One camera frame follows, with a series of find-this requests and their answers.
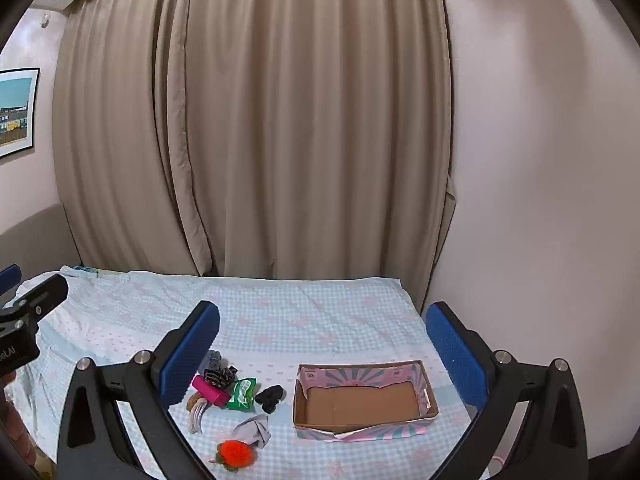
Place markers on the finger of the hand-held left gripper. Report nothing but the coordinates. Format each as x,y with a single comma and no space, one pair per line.
47,291
9,276

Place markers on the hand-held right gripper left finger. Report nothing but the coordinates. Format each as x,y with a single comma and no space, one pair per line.
187,355

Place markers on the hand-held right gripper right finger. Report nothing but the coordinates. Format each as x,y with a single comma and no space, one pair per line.
457,355

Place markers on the grey sock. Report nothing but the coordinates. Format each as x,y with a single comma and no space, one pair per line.
213,359

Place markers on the black hair claw clip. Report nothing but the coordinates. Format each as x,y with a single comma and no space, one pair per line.
221,376

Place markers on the pink fabric roll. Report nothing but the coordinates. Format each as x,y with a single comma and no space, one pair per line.
210,390

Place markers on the green packet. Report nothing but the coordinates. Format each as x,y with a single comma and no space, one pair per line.
240,394

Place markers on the black sock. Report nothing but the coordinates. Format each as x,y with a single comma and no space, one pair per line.
270,398

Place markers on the light grey cloth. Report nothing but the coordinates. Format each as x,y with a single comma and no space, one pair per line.
255,430

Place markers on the patterned cardboard box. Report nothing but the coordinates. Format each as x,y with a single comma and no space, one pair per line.
360,402

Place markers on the orange pompom toy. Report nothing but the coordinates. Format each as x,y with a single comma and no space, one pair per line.
236,452

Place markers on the blue fabric label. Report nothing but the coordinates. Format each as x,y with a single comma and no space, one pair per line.
86,270

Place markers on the grey padded headboard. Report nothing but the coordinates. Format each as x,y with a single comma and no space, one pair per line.
35,240

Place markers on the checked light blue bedsheet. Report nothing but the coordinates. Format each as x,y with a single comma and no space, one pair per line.
310,320

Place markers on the beige curtain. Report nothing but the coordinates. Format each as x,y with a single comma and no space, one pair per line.
120,135
320,125

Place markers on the framed wall picture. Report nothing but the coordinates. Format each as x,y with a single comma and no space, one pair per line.
15,110

